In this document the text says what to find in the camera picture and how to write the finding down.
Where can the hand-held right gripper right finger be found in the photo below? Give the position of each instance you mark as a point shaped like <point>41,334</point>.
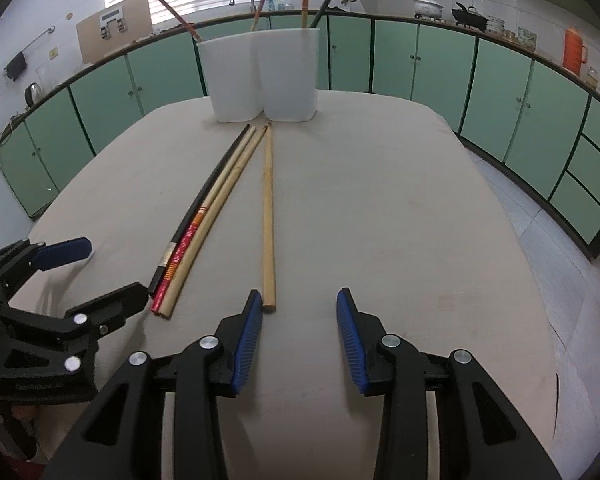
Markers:
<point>352,345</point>

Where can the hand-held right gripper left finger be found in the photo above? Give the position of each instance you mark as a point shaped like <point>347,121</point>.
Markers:
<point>245,345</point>

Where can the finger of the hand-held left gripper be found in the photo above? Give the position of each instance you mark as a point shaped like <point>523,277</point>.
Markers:
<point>62,252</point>
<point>115,302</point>

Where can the black chopstick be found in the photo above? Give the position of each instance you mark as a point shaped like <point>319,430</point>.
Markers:
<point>158,275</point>
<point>327,2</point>

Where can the plain bamboo chopstick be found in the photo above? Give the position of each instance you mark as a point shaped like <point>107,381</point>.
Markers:
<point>190,270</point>
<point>269,235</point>

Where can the white plastic utensil holder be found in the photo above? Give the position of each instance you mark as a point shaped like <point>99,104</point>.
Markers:
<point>285,80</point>

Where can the electric kettle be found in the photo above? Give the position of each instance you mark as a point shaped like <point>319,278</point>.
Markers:
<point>34,94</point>

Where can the dark hanging towel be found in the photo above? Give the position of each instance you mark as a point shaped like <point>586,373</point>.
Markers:
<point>16,66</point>

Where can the metal towel bar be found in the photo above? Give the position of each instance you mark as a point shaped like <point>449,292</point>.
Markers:
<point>37,40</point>

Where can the green base cabinets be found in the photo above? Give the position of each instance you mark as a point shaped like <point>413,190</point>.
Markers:
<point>395,60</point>

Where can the white cooking pot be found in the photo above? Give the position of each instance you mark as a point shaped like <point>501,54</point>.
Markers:
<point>427,8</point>

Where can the black wok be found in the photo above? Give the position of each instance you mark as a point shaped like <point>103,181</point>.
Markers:
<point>467,16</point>

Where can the stack of bowls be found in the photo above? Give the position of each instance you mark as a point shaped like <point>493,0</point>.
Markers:
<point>495,26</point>

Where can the patterned ceramic container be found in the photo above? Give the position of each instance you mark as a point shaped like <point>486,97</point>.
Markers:
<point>527,37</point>

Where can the small glass bottle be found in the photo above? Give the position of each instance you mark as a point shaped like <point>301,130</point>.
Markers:
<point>592,76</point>

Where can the orange thermos flask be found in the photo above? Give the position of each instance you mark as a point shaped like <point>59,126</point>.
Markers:
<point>572,55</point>

